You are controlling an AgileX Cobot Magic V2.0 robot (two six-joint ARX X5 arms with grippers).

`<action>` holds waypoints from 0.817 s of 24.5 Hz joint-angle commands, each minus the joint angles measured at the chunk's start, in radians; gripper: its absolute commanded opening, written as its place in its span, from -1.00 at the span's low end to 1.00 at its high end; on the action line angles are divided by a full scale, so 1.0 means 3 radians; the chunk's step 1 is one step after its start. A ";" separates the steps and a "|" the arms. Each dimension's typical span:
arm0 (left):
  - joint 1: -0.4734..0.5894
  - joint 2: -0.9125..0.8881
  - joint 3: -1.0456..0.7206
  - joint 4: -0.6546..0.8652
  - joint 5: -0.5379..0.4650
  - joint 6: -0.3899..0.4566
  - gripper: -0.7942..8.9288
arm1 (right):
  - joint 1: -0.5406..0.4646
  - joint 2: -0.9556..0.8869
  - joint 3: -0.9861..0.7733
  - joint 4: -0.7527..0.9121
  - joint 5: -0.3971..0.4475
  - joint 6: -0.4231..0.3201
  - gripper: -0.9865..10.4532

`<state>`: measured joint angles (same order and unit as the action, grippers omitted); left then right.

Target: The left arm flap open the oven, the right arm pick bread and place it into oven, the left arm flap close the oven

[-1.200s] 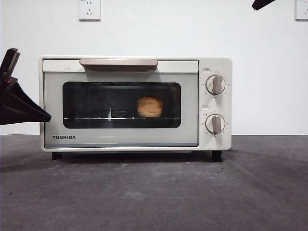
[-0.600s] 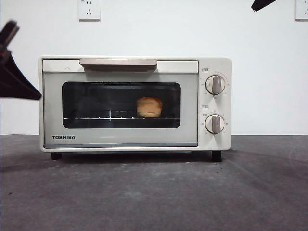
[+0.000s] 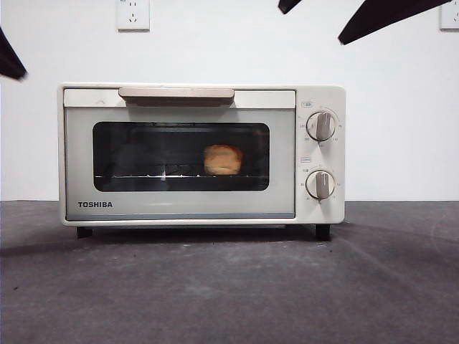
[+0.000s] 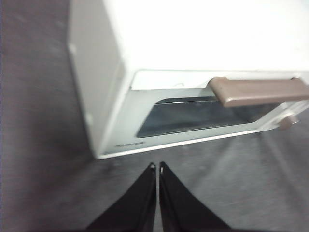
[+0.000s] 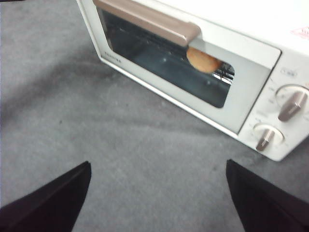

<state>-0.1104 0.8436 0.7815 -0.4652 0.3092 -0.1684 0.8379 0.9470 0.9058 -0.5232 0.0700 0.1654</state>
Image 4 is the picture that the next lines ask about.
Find glass oven door with handle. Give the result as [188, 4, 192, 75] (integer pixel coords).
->
[102, 69, 309, 157]

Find white beige oven knob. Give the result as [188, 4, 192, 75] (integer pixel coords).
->
[277, 115, 299, 131]

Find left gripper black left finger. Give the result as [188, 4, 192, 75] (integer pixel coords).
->
[86, 162, 157, 232]

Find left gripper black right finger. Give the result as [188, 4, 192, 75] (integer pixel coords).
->
[158, 161, 230, 232]

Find white Toshiba toaster oven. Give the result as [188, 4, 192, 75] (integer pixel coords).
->
[68, 0, 309, 160]

